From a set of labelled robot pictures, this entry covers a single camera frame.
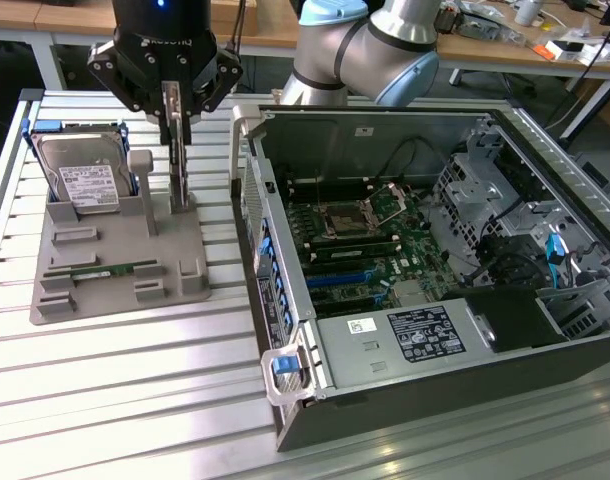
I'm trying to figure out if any black plastic shroud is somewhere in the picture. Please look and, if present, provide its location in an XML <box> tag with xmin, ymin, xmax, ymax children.
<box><xmin>442</xmin><ymin>287</ymin><xmax>570</xmax><ymax>355</ymax></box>

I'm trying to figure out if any blue expansion slot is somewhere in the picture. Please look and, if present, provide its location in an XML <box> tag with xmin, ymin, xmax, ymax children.
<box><xmin>304</xmin><ymin>269</ymin><xmax>371</xmax><ymax>291</ymax></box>

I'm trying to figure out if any blue handle latch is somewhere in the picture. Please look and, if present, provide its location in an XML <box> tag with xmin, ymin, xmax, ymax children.
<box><xmin>270</xmin><ymin>352</ymin><xmax>300</xmax><ymax>376</ymax></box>

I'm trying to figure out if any silver chipset heatsink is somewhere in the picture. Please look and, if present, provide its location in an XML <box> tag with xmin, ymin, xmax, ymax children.
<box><xmin>393</xmin><ymin>279</ymin><xmax>436</xmax><ymax>307</ymax></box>

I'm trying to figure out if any orange and white box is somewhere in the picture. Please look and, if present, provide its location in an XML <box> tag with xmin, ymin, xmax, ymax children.
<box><xmin>532</xmin><ymin>38</ymin><xmax>586</xmax><ymax>64</ymax></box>

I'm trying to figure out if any CPU socket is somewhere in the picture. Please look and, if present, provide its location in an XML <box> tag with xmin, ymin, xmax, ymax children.
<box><xmin>319</xmin><ymin>199</ymin><xmax>381</xmax><ymax>239</ymax></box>

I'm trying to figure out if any metal socket cover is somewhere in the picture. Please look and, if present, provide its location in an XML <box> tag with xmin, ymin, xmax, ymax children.
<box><xmin>367</xmin><ymin>183</ymin><xmax>416</xmax><ymax>224</ymax></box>

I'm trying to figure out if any white paper box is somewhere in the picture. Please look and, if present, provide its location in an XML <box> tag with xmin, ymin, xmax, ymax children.
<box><xmin>577</xmin><ymin>43</ymin><xmax>610</xmax><ymax>66</ymax></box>

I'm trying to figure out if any grey electronic parts pile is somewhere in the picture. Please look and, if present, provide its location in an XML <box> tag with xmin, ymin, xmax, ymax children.
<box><xmin>437</xmin><ymin>0</ymin><xmax>529</xmax><ymax>45</ymax></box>

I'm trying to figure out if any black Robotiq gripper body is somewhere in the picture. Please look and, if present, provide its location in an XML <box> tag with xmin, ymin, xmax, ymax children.
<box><xmin>112</xmin><ymin>0</ymin><xmax>219</xmax><ymax>104</ymax></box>

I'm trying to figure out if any white cylinder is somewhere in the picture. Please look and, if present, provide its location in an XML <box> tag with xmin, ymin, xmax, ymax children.
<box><xmin>513</xmin><ymin>0</ymin><xmax>545</xmax><ymax>27</ymax></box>

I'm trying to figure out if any grey plastic parts rack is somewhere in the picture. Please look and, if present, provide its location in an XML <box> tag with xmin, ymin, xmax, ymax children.
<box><xmin>28</xmin><ymin>148</ymin><xmax>212</xmax><ymax>326</ymax></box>

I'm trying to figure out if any green motherboard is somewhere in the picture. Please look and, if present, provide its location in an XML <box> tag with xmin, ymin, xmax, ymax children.
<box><xmin>284</xmin><ymin>182</ymin><xmax>461</xmax><ymax>321</ymax></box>

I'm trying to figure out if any hard disk in blue caddy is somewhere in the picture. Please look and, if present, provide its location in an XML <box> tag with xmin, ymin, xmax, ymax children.
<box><xmin>22</xmin><ymin>119</ymin><xmax>131</xmax><ymax>216</ymax></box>

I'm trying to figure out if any open Dell PC case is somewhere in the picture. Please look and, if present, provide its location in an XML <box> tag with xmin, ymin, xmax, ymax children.
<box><xmin>229</xmin><ymin>102</ymin><xmax>610</xmax><ymax>454</ymax></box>

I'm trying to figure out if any metal disk bay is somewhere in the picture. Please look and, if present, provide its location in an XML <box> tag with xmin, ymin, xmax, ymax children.
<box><xmin>432</xmin><ymin>149</ymin><xmax>534</xmax><ymax>261</ymax></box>
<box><xmin>534</xmin><ymin>277</ymin><xmax>610</xmax><ymax>341</ymax></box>

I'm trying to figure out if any grey computer case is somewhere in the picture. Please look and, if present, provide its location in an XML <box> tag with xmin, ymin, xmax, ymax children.
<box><xmin>572</xmin><ymin>149</ymin><xmax>610</xmax><ymax>201</ymax></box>

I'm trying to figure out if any black wire bundle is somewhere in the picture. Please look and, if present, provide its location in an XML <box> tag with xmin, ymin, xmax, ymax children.
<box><xmin>477</xmin><ymin>232</ymin><xmax>549</xmax><ymax>291</ymax></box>

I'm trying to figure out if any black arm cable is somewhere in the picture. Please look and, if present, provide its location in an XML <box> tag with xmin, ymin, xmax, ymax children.
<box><xmin>231</xmin><ymin>0</ymin><xmax>250</xmax><ymax>51</ymax></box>

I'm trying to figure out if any blue wire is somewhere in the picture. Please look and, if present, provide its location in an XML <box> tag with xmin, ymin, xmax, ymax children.
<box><xmin>544</xmin><ymin>232</ymin><xmax>570</xmax><ymax>292</ymax></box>

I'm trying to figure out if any green RAM stick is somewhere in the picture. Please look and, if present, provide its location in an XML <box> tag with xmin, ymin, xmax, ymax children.
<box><xmin>43</xmin><ymin>263</ymin><xmax>159</xmax><ymax>278</ymax></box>

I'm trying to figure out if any black RAM stick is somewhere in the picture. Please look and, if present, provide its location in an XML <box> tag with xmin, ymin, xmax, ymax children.
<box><xmin>308</xmin><ymin>238</ymin><xmax>404</xmax><ymax>264</ymax></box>

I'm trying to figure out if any metal expansion slot bracket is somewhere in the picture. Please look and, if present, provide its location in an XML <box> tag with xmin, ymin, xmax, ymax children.
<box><xmin>161</xmin><ymin>79</ymin><xmax>192</xmax><ymax>214</ymax></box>

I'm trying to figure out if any wooden desk white frame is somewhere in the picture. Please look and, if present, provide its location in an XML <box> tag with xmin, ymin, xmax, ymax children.
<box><xmin>434</xmin><ymin>0</ymin><xmax>610</xmax><ymax>141</ymax></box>
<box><xmin>0</xmin><ymin>0</ymin><xmax>301</xmax><ymax>92</ymax></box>

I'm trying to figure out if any grey power supply with label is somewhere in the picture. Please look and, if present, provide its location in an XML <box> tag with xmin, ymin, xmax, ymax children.
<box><xmin>314</xmin><ymin>299</ymin><xmax>496</xmax><ymax>391</ymax></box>

